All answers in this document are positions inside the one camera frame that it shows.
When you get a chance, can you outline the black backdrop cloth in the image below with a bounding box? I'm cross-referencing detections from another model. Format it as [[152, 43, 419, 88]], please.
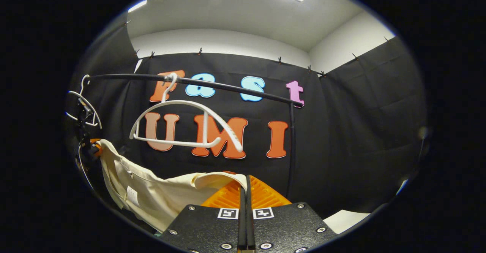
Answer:
[[66, 19, 428, 223]]

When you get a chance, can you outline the white sheet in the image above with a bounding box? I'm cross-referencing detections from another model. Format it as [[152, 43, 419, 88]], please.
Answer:
[[323, 209, 371, 234]]

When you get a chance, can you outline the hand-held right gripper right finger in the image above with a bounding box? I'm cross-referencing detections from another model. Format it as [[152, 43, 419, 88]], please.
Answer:
[[247, 175, 338, 253]]

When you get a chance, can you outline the cream button shirt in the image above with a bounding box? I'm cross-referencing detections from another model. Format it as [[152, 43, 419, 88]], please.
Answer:
[[99, 139, 247, 232]]

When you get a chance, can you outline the white plastic hanger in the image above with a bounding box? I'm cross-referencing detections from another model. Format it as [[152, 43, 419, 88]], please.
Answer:
[[130, 73, 243, 152], [65, 74, 102, 129]]

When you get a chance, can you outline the black clothes rail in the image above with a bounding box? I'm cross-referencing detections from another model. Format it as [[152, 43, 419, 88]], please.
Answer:
[[88, 74, 305, 200]]

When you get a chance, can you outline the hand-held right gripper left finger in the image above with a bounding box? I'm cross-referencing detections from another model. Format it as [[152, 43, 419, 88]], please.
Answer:
[[159, 175, 247, 253]]

